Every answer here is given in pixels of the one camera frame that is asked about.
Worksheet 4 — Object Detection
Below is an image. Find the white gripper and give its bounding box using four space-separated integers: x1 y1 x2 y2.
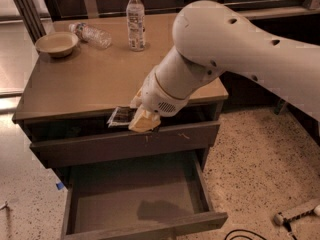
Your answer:
129 67 190 133

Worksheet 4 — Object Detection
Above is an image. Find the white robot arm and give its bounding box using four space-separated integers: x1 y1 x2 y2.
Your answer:
129 0 320 132

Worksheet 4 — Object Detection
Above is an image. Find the brown drawer cabinet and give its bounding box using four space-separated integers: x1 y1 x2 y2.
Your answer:
12 12 230 240

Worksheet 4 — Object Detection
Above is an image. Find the open middle drawer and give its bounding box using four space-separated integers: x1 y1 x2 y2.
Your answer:
61 151 228 240

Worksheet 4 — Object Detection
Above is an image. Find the upper drawer front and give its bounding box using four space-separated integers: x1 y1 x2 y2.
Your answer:
30 121 219 168

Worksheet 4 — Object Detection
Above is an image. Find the lying clear water bottle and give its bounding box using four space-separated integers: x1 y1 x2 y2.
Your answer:
69 22 112 49

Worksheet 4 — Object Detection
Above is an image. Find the upright clear water bottle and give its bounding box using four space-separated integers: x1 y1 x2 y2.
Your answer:
126 0 145 51

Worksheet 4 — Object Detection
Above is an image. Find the beige paper bowl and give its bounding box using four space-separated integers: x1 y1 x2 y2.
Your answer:
35 32 79 58

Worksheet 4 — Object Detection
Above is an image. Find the blue tape piece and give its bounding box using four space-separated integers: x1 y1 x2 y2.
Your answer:
56 182 64 190

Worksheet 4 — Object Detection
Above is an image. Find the small metal floor object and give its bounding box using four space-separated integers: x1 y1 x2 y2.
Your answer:
0 201 8 211

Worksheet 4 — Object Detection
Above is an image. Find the metal railing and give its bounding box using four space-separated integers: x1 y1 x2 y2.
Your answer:
6 0 320 43

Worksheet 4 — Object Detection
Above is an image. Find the small dark wall fixture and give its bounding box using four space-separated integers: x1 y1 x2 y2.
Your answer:
274 99 288 115

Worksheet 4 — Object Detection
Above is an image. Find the black cable on floor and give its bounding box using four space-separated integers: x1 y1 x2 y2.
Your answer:
224 229 268 240

